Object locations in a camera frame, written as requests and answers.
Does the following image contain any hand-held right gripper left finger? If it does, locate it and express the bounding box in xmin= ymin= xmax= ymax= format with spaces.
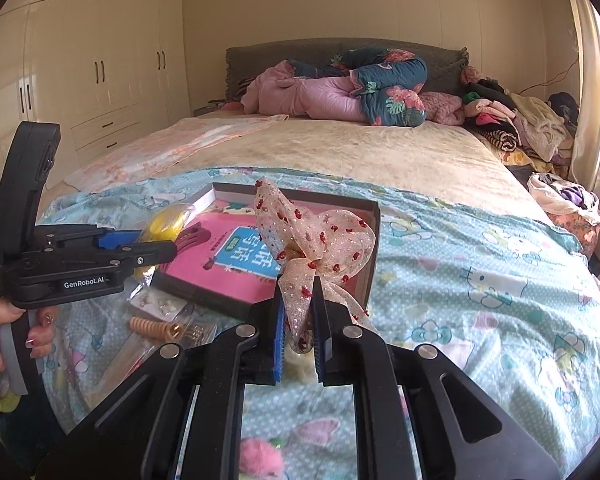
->
xmin=35 ymin=287 xmax=286 ymax=480

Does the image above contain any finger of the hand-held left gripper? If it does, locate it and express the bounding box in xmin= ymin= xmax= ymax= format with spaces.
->
xmin=25 ymin=240 xmax=178 ymax=281
xmin=35 ymin=227 xmax=147 ymax=253

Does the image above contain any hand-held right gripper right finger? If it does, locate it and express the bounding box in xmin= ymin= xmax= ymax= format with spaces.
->
xmin=313 ymin=276 xmax=561 ymax=480

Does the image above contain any yellow hair clip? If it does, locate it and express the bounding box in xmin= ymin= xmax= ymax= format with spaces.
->
xmin=139 ymin=202 xmax=196 ymax=248

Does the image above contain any dark cardboard box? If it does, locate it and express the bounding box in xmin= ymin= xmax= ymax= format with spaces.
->
xmin=150 ymin=182 xmax=382 ymax=322

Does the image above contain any sheer red-dotted hair bow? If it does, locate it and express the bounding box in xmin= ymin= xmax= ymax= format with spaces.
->
xmin=254 ymin=177 xmax=381 ymax=357

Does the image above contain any person's left hand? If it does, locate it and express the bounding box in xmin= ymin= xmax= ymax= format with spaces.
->
xmin=0 ymin=300 xmax=59 ymax=379

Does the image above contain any earring card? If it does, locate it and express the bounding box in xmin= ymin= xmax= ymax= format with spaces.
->
xmin=129 ymin=291 xmax=192 ymax=319

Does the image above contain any pink book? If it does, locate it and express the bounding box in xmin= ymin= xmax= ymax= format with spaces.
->
xmin=161 ymin=199 xmax=377 ymax=307

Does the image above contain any gold coil hair accessory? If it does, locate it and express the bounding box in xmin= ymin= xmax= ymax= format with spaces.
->
xmin=167 ymin=322 xmax=204 ymax=347

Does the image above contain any pink floral sheet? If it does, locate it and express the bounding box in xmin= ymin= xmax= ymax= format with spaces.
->
xmin=72 ymin=114 xmax=292 ymax=193

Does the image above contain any pink pompom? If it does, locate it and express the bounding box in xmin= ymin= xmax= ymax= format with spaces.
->
xmin=240 ymin=437 xmax=287 ymax=479

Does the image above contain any blue cartoon printed blanket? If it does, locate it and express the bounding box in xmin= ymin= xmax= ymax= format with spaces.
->
xmin=42 ymin=166 xmax=600 ymax=480

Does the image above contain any cream wardrobe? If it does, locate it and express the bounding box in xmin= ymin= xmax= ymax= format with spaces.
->
xmin=0 ymin=0 xmax=192 ymax=203

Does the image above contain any beige bedspread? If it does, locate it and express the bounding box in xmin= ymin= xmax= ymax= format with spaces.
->
xmin=65 ymin=115 xmax=556 ymax=226

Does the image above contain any grey headboard cover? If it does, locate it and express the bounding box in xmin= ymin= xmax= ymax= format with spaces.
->
xmin=225 ymin=39 xmax=471 ymax=107

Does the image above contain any pink quilt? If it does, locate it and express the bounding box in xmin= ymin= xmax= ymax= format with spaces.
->
xmin=240 ymin=59 xmax=377 ymax=123

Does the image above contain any blue floral quilt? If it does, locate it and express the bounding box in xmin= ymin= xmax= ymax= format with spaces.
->
xmin=286 ymin=47 xmax=429 ymax=127

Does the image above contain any pink fuzzy blanket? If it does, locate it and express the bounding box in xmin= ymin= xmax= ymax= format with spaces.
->
xmin=419 ymin=91 xmax=467 ymax=127

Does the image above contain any white bag of clothes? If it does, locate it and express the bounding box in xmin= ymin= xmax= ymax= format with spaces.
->
xmin=526 ymin=172 xmax=600 ymax=227

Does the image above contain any pile of clothes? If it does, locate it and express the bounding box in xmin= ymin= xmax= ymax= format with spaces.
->
xmin=460 ymin=65 xmax=582 ymax=177

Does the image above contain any cream curtain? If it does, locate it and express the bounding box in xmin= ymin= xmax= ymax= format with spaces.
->
xmin=555 ymin=0 xmax=600 ymax=203

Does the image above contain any orange spiral hair tie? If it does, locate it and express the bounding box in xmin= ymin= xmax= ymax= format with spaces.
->
xmin=129 ymin=316 xmax=175 ymax=344

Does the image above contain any black wall cable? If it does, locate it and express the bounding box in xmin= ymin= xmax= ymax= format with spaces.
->
xmin=517 ymin=52 xmax=581 ymax=97

